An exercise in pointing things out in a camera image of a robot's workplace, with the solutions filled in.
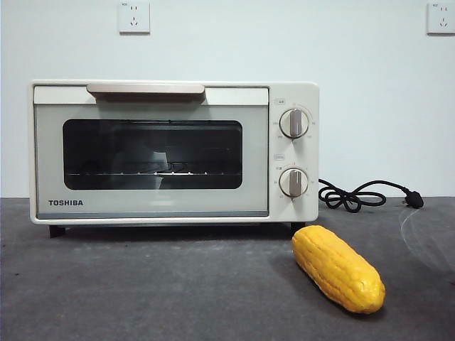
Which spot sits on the round cream oven knob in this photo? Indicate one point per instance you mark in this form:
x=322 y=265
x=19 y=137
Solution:
x=293 y=182
x=293 y=123

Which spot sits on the cream white Toshiba toaster oven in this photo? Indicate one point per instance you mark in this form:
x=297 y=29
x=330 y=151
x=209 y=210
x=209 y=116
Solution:
x=313 y=160

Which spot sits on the yellow corn cob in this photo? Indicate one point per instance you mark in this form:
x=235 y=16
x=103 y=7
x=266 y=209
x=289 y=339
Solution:
x=337 y=270

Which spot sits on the white wall socket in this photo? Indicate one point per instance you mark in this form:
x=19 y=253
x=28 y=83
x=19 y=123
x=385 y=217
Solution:
x=134 y=17
x=441 y=17

